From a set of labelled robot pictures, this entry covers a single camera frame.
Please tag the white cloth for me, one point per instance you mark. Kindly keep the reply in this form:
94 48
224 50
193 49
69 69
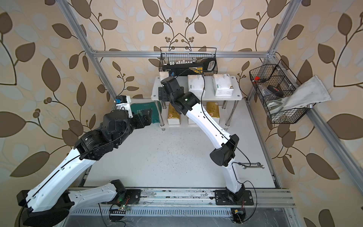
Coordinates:
310 92

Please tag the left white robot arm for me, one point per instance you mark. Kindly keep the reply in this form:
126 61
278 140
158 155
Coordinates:
51 202

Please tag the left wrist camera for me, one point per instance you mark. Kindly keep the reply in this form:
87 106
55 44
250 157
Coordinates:
123 102

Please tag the green plastic tool case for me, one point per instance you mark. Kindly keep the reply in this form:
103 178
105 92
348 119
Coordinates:
143 108

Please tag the gold tissue pack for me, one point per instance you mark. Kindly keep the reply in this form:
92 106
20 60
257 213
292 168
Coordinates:
213 111
173 117
190 121

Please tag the black yellow tool box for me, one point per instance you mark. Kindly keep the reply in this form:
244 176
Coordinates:
205 66

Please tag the side black wire basket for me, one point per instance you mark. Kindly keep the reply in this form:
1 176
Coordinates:
272 85

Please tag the back black wire basket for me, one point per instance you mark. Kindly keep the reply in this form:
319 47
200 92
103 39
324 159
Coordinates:
169 54

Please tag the white tissue pack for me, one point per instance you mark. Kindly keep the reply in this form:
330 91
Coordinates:
163 75
196 85
222 85

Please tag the silver wrench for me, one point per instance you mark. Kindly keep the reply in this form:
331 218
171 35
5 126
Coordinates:
251 165

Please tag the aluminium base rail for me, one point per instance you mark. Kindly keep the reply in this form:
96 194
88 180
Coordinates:
209 197

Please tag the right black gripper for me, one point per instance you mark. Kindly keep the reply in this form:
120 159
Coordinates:
164 94

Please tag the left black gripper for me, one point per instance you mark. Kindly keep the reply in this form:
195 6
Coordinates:
142 124

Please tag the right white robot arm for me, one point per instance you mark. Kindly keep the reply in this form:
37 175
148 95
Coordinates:
225 144

